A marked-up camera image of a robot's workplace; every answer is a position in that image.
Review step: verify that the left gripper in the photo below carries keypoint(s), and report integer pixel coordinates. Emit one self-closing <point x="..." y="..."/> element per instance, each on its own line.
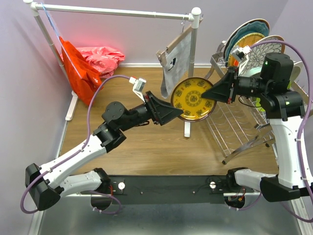
<point x="159" y="111"/>

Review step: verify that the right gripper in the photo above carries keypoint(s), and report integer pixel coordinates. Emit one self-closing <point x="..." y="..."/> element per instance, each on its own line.
<point x="224" y="89"/>

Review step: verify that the dark yellow patterned plate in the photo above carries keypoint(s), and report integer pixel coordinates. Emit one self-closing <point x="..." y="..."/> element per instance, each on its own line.
<point x="187" y="97"/>

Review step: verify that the light blue divided tray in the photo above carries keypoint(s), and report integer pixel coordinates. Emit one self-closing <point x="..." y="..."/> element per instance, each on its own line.
<point x="254" y="72"/>

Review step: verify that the lime green plate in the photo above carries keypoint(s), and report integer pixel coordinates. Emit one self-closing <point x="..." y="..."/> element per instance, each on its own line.
<point x="260" y="105"/>

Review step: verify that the brown rim floral plate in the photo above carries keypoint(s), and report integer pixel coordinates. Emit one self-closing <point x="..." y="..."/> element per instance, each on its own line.
<point x="257" y="55"/>

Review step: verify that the woven bamboo plate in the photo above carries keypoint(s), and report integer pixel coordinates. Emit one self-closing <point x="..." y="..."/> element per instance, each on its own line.
<point x="246" y="40"/>

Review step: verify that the teal scalloped plate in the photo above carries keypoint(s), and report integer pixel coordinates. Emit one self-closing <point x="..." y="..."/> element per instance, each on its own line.
<point x="246" y="34"/>

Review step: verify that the white striped plate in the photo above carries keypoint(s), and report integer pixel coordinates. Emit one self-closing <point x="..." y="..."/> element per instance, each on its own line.
<point x="297" y="66"/>

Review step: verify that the large floral ceramic plate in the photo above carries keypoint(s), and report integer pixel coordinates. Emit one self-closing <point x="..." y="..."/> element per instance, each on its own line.
<point x="256" y="25"/>

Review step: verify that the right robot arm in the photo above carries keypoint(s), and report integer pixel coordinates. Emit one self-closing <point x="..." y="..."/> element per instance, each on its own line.
<point x="287" y="116"/>

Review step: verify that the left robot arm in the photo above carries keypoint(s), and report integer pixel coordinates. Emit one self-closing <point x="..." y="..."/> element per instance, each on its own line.
<point x="48" y="183"/>

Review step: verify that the metal dish rack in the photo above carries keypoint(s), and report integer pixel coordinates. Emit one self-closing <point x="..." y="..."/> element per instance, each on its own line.
<point x="239" y="126"/>

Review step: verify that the grey panda towel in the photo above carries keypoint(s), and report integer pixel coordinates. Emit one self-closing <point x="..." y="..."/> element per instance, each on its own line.
<point x="177" y="64"/>

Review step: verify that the beige clip hanger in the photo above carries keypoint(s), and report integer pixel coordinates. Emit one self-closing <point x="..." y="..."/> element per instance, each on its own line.
<point x="161" y="55"/>

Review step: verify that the pink plastic bag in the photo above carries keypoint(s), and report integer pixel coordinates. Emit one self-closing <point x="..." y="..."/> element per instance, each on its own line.
<point x="104" y="59"/>

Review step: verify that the orange garment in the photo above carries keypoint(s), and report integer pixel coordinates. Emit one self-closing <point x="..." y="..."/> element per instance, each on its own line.
<point x="83" y="78"/>

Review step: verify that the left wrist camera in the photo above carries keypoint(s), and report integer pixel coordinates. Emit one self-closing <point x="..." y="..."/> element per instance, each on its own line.
<point x="138" y="85"/>

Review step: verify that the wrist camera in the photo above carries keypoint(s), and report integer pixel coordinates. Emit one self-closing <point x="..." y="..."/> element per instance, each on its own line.
<point x="138" y="85"/>
<point x="241" y="55"/>

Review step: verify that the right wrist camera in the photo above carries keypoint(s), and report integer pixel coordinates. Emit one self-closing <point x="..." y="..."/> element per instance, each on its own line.
<point x="241" y="55"/>

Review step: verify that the white clothes rack frame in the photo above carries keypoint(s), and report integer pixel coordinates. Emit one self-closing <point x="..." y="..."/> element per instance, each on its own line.
<point x="194" y="17"/>

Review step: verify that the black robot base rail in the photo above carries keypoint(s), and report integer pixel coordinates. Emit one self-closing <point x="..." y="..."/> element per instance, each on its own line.
<point x="177" y="189"/>

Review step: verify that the blue wire hanger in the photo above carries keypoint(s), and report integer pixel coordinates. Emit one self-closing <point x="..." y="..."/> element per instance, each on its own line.
<point x="56" y="31"/>

